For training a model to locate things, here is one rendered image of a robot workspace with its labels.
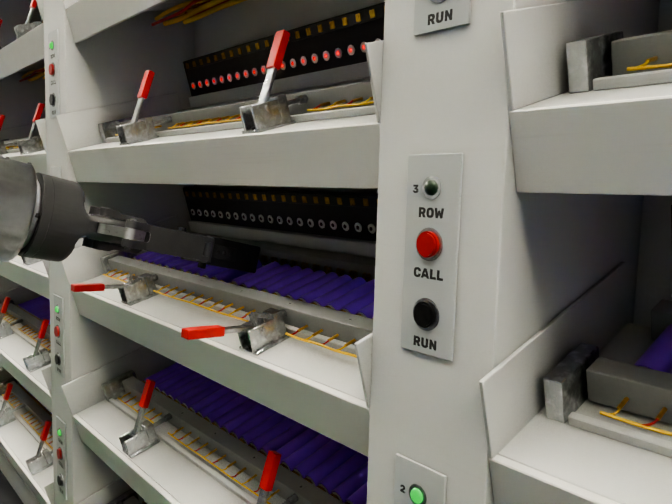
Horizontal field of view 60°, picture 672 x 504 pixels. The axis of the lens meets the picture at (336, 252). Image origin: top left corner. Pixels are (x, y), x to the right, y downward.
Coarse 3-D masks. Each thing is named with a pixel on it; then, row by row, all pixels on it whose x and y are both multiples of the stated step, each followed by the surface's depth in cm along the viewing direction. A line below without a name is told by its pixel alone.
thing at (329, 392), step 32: (160, 224) 93; (192, 224) 92; (224, 224) 86; (96, 256) 86; (128, 256) 88; (96, 320) 80; (128, 320) 70; (160, 320) 64; (192, 320) 62; (224, 320) 60; (160, 352) 66; (192, 352) 59; (224, 352) 54; (288, 352) 51; (320, 352) 50; (224, 384) 56; (256, 384) 51; (288, 384) 47; (320, 384) 44; (352, 384) 44; (288, 416) 49; (320, 416) 45; (352, 416) 42; (352, 448) 43
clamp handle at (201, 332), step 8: (256, 320) 52; (184, 328) 48; (192, 328) 48; (200, 328) 48; (208, 328) 49; (216, 328) 49; (224, 328) 50; (232, 328) 50; (240, 328) 51; (248, 328) 51; (184, 336) 48; (192, 336) 48; (200, 336) 48; (208, 336) 49; (216, 336) 49
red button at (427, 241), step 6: (420, 234) 35; (426, 234) 35; (432, 234) 35; (420, 240) 35; (426, 240) 35; (432, 240) 35; (438, 240) 35; (420, 246) 35; (426, 246) 35; (432, 246) 35; (438, 246) 35; (420, 252) 35; (426, 252) 35; (432, 252) 35
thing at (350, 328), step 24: (120, 264) 82; (144, 264) 79; (192, 288) 68; (216, 288) 63; (240, 288) 62; (216, 312) 61; (288, 312) 54; (312, 312) 52; (336, 312) 51; (312, 336) 50; (336, 336) 49; (360, 336) 47
